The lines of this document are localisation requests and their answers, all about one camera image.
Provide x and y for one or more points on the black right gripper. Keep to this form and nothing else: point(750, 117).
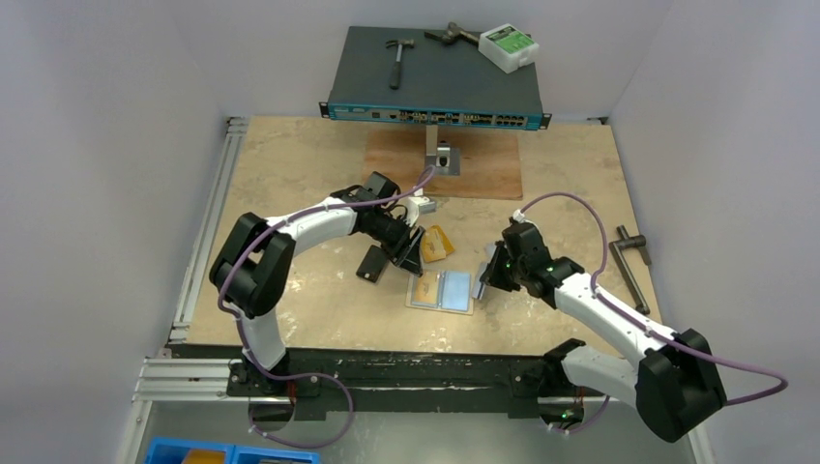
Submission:
point(495, 272)

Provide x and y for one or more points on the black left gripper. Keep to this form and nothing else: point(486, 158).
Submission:
point(405, 250)

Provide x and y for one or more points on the gold VIP credit card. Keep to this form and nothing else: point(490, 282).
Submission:
point(423, 291)

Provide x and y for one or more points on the tan leather card holder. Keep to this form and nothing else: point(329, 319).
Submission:
point(455, 293)

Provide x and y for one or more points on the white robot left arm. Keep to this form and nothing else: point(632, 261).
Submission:
point(251, 270)

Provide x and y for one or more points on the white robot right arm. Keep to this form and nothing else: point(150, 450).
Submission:
point(663, 374)

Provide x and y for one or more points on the brown plywood board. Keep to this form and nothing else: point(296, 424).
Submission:
point(490, 166)

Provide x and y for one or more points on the small hammer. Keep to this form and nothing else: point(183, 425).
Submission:
point(396, 72)

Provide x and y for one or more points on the white green box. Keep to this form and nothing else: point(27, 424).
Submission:
point(508, 48)

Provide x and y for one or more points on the dark pliers tool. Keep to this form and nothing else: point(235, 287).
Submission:
point(452, 35)

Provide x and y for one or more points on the blue plastic bin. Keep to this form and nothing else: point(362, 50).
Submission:
point(169, 450)

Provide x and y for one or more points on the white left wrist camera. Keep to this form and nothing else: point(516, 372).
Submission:
point(417, 206)

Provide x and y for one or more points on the metal stand base bracket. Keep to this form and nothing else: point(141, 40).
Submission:
point(440, 154)

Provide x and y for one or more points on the metal door handle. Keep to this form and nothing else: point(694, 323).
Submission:
point(625, 241)

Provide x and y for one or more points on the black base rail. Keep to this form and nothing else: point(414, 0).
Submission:
point(311, 383)

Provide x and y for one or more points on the blue network switch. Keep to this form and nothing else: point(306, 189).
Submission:
point(445, 85)

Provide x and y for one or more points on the aluminium frame rail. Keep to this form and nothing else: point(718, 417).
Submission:
point(572, 176)

